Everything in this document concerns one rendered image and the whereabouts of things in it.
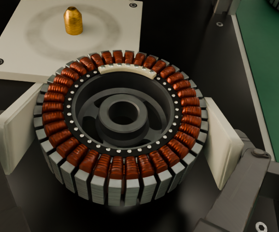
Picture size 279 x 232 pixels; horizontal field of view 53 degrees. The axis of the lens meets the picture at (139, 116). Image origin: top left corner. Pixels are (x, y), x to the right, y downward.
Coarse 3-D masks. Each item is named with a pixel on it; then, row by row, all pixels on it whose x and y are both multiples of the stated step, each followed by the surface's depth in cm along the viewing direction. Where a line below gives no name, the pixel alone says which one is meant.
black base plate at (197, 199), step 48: (0, 0) 36; (144, 0) 39; (192, 0) 40; (144, 48) 33; (192, 48) 33; (0, 96) 27; (240, 96) 29; (144, 144) 25; (48, 192) 21; (192, 192) 22
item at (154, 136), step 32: (96, 64) 20; (128, 64) 20; (160, 64) 20; (64, 96) 18; (96, 96) 21; (128, 96) 19; (160, 96) 20; (192, 96) 19; (64, 128) 16; (96, 128) 19; (128, 128) 18; (192, 128) 17; (64, 160) 16; (96, 160) 15; (128, 160) 15; (160, 160) 15; (192, 160) 16; (96, 192) 16; (128, 192) 15; (160, 192) 17
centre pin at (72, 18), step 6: (72, 6) 30; (66, 12) 30; (72, 12) 29; (78, 12) 30; (66, 18) 30; (72, 18) 30; (78, 18) 30; (66, 24) 30; (72, 24) 30; (78, 24) 30; (66, 30) 31; (72, 30) 31; (78, 30) 31
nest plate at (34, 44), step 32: (32, 0) 34; (64, 0) 35; (96, 0) 36; (128, 0) 36; (32, 32) 31; (64, 32) 31; (96, 32) 32; (128, 32) 32; (0, 64) 27; (32, 64) 28; (64, 64) 28
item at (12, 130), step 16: (32, 96) 17; (16, 112) 15; (32, 112) 17; (0, 128) 13; (16, 128) 15; (32, 128) 17; (0, 144) 14; (16, 144) 15; (0, 160) 14; (16, 160) 15
